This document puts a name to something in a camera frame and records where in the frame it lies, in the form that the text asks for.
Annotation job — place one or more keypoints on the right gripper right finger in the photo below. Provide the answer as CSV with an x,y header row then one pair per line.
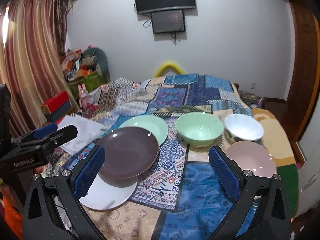
x,y
236,186

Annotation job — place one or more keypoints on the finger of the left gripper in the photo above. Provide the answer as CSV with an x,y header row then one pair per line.
x,y
50,142
45,130

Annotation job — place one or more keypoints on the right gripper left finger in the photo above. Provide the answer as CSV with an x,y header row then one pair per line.
x,y
83,175

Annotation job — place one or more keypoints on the white plate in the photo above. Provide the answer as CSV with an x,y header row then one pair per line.
x,y
106,193

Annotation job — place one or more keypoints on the pink deep plate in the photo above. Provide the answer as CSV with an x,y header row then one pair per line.
x,y
254,157

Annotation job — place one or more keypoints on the white bowl with dots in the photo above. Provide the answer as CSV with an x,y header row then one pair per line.
x,y
244,127

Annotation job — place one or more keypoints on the mint green bowl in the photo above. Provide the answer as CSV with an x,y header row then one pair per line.
x,y
199,129

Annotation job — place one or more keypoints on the mint green plate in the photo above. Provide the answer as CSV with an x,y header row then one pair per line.
x,y
147,127

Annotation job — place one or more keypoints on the red flat box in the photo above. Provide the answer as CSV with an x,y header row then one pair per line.
x,y
55,102

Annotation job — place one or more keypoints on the white paper sheets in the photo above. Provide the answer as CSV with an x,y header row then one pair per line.
x,y
88,131

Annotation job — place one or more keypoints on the pink bunny toy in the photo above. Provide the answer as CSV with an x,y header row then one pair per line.
x,y
82,94

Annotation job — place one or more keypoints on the blue patchwork bedspread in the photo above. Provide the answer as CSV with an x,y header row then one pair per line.
x,y
180,196

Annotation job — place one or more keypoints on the green cardboard box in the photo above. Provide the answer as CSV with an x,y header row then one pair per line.
x,y
91,81

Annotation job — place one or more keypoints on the grey round cushion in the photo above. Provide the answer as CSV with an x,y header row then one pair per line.
x,y
95,57

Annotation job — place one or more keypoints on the brown wooden door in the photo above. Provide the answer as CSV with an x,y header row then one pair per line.
x,y
305,77

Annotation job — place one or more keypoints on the dark patterned bag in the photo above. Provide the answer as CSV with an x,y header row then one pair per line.
x,y
252,100

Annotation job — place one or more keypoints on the small black wall monitor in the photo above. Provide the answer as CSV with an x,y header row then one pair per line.
x,y
171,21

